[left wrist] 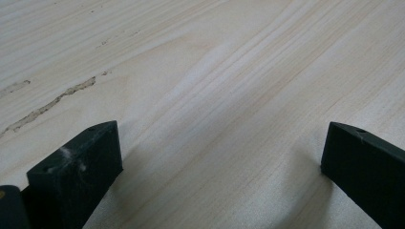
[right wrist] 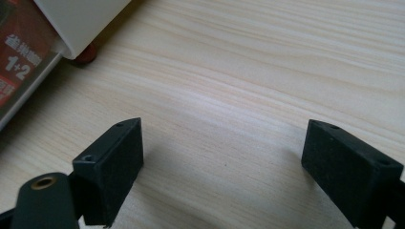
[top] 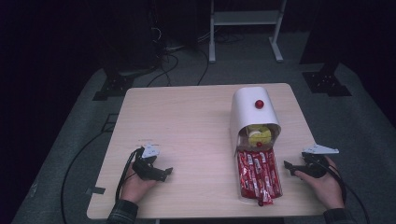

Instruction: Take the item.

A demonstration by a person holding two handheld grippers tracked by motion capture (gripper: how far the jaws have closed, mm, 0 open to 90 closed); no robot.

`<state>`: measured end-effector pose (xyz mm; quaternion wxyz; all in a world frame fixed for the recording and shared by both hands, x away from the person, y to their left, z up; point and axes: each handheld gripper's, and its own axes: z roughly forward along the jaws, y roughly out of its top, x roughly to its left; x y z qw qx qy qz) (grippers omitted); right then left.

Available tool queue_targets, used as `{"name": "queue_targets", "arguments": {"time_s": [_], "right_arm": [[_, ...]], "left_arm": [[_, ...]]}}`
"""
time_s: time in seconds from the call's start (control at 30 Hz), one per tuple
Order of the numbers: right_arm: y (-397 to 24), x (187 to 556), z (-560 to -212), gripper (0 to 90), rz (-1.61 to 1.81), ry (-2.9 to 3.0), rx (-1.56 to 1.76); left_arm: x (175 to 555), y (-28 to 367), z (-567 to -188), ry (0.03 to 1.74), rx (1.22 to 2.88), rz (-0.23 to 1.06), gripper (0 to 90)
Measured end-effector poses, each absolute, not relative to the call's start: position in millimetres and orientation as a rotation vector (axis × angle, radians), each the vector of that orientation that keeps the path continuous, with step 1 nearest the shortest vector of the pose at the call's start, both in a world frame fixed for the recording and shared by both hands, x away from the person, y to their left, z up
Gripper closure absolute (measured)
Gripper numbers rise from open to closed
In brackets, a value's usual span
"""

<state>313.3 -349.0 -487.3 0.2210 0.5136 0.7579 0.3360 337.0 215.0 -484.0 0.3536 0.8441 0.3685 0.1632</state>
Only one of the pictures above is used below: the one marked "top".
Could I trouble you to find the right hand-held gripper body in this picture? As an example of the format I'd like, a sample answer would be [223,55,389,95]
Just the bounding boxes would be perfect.
[298,144,340,179]

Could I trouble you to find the grey tape strip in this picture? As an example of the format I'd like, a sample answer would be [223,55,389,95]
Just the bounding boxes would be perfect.
[85,186,106,196]

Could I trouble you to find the black floor cable loops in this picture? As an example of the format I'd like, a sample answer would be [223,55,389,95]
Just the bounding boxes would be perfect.
[146,27,247,88]

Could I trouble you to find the black stand base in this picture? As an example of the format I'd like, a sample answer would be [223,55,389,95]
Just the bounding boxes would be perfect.
[92,71,135,102]
[301,62,353,98]

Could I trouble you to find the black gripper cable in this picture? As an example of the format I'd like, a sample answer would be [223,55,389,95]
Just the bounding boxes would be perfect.
[317,155,372,224]
[114,147,145,203]

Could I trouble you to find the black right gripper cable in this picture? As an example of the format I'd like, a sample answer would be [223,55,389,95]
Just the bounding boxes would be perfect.
[317,155,372,224]

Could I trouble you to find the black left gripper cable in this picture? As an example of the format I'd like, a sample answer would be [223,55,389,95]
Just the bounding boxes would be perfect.
[114,147,145,203]

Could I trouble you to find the yellow round item red dot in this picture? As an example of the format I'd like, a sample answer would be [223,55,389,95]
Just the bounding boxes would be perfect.
[247,124,274,148]

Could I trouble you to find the pile of red snack packets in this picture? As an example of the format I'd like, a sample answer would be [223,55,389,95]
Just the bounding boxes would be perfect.
[236,148,284,207]

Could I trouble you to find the clear tray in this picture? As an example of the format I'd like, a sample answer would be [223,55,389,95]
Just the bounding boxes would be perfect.
[235,147,284,207]

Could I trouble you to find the person's right hand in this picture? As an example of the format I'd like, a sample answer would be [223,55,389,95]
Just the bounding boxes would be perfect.
[293,155,346,210]

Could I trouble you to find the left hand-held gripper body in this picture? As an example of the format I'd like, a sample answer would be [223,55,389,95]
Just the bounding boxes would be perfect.
[132,143,166,182]

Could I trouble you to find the person's left hand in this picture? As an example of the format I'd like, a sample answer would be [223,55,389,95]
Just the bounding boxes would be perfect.
[120,160,158,205]

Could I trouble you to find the white metal stand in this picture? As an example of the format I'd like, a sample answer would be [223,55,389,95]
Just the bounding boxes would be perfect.
[208,0,288,64]

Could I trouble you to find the white arched container red knob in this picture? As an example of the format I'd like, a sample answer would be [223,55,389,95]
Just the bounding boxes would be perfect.
[229,86,282,158]

